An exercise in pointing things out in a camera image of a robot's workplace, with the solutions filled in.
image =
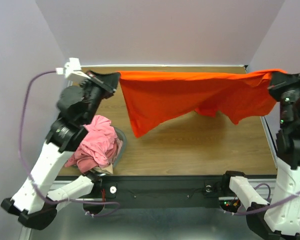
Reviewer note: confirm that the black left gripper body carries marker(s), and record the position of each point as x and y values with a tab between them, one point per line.
96	93

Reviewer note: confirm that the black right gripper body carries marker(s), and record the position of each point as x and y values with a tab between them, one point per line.
282	85

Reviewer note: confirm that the orange t shirt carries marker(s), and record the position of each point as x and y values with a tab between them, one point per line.
153	98

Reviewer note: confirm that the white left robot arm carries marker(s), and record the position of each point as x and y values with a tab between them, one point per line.
61	142

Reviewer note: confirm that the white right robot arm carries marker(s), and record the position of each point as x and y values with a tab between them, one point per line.
278	219

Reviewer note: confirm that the pink t shirt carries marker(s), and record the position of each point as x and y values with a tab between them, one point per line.
97	123

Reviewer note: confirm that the clear plastic basket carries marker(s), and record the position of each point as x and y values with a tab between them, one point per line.
99	148

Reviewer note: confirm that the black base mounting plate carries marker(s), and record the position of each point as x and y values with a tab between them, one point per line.
183	191

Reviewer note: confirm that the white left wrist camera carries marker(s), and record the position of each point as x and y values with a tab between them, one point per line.
72	71

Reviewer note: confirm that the aluminium frame rail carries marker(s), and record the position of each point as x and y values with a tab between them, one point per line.
37	211

